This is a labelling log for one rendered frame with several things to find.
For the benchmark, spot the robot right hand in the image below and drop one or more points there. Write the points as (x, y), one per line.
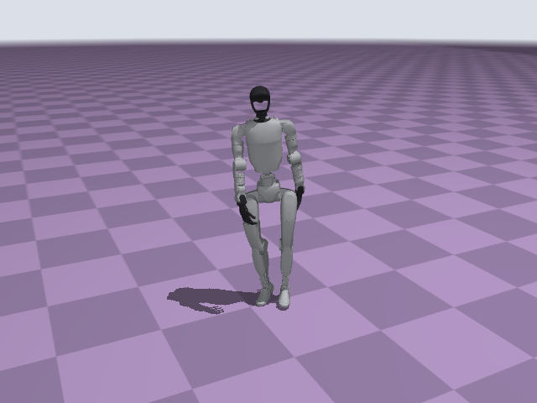
(244, 211)

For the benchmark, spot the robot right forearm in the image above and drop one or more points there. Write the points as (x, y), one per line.
(239, 183)

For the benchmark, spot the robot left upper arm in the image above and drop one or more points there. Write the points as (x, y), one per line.
(291, 141)

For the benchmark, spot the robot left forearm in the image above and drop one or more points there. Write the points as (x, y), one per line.
(298, 174)

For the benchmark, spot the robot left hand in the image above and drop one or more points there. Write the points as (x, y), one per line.
(299, 193)

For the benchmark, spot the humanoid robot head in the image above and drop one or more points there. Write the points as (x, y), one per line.
(260, 94)

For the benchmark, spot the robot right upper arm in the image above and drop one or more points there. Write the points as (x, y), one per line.
(237, 147)

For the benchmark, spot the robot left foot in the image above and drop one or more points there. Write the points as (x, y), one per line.
(284, 297)

